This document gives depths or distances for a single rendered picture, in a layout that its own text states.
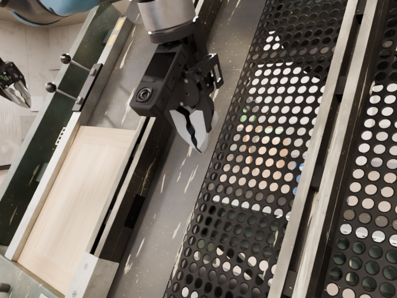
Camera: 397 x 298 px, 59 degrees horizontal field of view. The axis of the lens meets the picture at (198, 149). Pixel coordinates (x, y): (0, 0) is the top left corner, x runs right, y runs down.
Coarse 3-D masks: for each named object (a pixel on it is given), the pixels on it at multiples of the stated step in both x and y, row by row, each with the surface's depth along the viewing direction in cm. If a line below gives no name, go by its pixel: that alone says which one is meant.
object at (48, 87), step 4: (48, 84) 120; (52, 84) 121; (48, 88) 120; (52, 88) 121; (56, 88) 122; (48, 92) 122; (52, 92) 122; (60, 92) 123; (64, 92) 123; (68, 96) 124; (72, 96) 124; (76, 100) 124; (80, 100) 124
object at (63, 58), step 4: (60, 56) 124; (64, 56) 123; (68, 56) 124; (64, 60) 124; (68, 60) 124; (76, 64) 126; (80, 64) 127; (84, 68) 127; (92, 68) 128; (92, 72) 127
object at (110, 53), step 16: (112, 32) 135; (128, 32) 136; (112, 48) 131; (112, 64) 131; (96, 80) 127; (96, 96) 127; (80, 112) 123; (64, 144) 120; (48, 176) 117; (48, 192) 117; (32, 208) 115; (32, 224) 114; (16, 240) 112; (16, 256) 110
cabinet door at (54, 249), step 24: (72, 144) 121; (96, 144) 113; (120, 144) 105; (72, 168) 116; (96, 168) 108; (72, 192) 110; (96, 192) 103; (48, 216) 111; (72, 216) 104; (96, 216) 98; (48, 240) 106; (72, 240) 100; (24, 264) 108; (48, 264) 101; (72, 264) 95
